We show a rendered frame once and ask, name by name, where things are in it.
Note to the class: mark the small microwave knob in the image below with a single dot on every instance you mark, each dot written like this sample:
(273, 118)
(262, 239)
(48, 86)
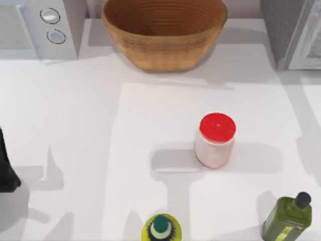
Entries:
(56, 36)

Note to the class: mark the large microwave knob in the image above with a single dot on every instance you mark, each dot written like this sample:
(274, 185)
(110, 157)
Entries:
(50, 15)

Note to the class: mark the white jar with red lid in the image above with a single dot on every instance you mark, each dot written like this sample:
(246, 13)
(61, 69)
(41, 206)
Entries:
(215, 145)

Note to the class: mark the yellow-green bottle with teal cap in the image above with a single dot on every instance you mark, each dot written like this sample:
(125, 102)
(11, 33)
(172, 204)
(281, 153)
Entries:
(161, 228)

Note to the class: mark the green bottle with black cap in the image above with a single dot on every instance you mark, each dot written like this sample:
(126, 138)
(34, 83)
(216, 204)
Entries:
(286, 221)

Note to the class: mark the brown woven basket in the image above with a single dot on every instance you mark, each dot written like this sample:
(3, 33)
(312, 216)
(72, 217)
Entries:
(163, 50)

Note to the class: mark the pale microwave oven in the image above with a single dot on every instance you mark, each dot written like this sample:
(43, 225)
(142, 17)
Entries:
(30, 47)

